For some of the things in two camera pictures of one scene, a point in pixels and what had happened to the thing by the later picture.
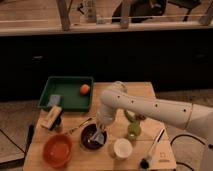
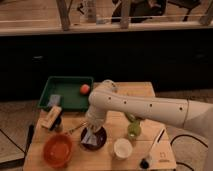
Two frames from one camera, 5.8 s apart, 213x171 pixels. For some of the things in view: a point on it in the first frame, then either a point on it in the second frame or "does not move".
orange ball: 84,89 does not move
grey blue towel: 99,136 → 89,138
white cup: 123,148 does not move
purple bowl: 85,138 does not move
